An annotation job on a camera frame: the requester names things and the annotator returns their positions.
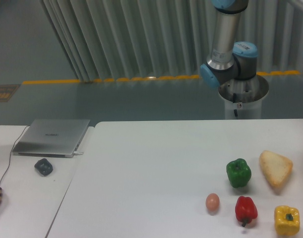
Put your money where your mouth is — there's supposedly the small black plastic object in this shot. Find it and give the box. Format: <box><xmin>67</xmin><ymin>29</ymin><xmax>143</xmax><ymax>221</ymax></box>
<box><xmin>34</xmin><ymin>158</ymin><xmax>53</xmax><ymax>177</ymax></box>

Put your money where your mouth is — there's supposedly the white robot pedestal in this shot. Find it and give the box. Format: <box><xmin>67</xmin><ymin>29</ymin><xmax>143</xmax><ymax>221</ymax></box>
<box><xmin>218</xmin><ymin>75</ymin><xmax>269</xmax><ymax>119</ymax></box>

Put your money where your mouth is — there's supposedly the red bell pepper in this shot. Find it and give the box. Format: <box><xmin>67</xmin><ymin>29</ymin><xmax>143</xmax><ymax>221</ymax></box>
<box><xmin>235</xmin><ymin>196</ymin><xmax>258</xmax><ymax>227</ymax></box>

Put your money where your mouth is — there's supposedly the silver closed laptop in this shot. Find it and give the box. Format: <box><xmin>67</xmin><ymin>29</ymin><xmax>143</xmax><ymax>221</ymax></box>
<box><xmin>12</xmin><ymin>119</ymin><xmax>90</xmax><ymax>158</ymax></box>

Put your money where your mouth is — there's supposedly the brown egg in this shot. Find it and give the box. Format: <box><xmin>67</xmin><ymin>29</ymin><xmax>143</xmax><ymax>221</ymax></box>
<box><xmin>205</xmin><ymin>193</ymin><xmax>220</xmax><ymax>212</ymax></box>

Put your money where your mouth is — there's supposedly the green bell pepper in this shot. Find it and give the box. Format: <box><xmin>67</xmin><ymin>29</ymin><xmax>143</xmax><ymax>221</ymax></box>
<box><xmin>226</xmin><ymin>158</ymin><xmax>252</xmax><ymax>188</ymax></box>

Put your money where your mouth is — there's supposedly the yellow bell pepper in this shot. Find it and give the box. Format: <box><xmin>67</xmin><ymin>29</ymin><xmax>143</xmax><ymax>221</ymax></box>
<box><xmin>274</xmin><ymin>205</ymin><xmax>300</xmax><ymax>236</ymax></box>

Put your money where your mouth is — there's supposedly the triangular toasted bread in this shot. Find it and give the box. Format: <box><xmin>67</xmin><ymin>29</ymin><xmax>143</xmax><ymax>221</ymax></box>
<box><xmin>259</xmin><ymin>150</ymin><xmax>293</xmax><ymax>193</ymax></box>

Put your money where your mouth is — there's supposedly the black pedestal cable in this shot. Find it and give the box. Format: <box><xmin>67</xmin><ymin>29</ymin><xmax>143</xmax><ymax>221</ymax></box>
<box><xmin>232</xmin><ymin>93</ymin><xmax>238</xmax><ymax>119</ymax></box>

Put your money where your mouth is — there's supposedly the thin black cable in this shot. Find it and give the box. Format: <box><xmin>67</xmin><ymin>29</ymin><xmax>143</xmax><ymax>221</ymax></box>
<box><xmin>0</xmin><ymin>124</ymin><xmax>31</xmax><ymax>187</ymax></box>

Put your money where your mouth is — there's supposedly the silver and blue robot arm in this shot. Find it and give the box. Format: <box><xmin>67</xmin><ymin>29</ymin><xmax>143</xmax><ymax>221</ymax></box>
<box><xmin>200</xmin><ymin>0</ymin><xmax>303</xmax><ymax>87</ymax></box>

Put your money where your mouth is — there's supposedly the grey pleated curtain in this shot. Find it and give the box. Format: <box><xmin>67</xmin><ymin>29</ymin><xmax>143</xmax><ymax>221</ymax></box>
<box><xmin>42</xmin><ymin>0</ymin><xmax>303</xmax><ymax>82</ymax></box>

